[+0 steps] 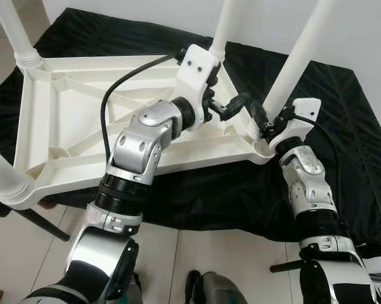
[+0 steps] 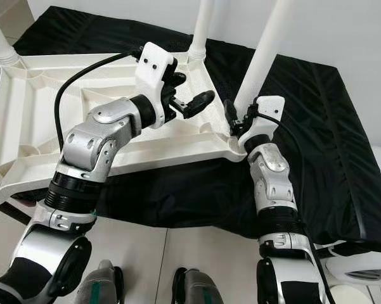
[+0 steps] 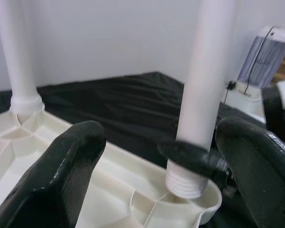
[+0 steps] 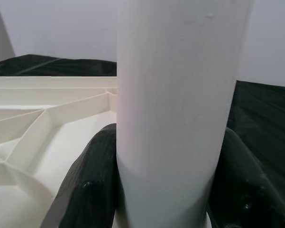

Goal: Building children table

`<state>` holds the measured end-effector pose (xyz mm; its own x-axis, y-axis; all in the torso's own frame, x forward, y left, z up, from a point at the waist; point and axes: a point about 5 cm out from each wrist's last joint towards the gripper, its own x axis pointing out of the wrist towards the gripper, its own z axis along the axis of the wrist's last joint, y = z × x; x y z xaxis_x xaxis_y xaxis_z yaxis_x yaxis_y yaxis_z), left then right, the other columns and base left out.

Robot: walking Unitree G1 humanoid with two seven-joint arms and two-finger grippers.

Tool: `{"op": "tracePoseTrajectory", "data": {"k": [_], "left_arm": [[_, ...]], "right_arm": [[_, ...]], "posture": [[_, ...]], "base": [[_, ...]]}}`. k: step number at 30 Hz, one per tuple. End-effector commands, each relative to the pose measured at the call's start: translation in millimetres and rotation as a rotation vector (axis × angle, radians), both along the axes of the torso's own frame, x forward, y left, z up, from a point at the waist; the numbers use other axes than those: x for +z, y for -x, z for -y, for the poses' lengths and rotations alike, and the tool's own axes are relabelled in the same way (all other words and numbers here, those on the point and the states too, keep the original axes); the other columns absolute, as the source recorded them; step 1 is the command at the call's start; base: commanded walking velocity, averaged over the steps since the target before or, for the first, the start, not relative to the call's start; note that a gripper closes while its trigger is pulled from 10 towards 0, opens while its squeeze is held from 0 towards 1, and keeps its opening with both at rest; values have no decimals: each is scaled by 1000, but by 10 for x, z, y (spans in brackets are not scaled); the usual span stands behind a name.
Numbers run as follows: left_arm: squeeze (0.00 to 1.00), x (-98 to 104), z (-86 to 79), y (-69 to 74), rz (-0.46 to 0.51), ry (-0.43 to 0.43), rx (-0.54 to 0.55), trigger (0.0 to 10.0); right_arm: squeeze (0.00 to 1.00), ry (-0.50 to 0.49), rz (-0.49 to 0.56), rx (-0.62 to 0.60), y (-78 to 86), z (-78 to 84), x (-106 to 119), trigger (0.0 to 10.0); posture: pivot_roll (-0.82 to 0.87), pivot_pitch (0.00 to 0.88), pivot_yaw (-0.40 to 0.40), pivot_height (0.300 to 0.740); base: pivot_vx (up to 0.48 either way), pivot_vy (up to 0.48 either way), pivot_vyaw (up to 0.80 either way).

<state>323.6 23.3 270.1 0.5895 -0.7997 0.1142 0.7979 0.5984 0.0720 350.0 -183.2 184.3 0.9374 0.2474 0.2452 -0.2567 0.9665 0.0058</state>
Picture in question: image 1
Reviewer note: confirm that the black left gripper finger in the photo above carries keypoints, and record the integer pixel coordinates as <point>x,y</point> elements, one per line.
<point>238,104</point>

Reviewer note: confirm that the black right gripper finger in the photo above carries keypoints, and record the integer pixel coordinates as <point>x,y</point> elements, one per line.
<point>260,118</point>

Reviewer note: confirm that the white plastic children table top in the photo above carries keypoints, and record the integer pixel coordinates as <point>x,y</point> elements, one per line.
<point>51,126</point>

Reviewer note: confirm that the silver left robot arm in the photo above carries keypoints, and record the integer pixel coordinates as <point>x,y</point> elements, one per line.
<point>136,145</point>

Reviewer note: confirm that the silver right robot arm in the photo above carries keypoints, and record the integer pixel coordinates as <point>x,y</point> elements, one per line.
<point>304,177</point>

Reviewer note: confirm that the black cloth table cover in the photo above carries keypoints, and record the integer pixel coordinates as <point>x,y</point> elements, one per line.
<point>342,158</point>

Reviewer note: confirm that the black metal table leg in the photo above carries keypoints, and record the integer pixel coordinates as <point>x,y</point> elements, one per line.
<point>285,266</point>
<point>43,223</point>

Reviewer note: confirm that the grey left robot leg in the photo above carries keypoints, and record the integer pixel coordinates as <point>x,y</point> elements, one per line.
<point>134,290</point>

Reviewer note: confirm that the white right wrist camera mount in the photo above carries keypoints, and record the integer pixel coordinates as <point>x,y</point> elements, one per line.
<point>304,107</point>

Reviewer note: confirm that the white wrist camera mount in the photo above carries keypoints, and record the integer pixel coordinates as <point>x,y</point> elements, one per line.
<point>196,66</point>
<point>304,107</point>

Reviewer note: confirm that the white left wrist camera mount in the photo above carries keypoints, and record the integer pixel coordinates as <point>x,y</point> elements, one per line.
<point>196,66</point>

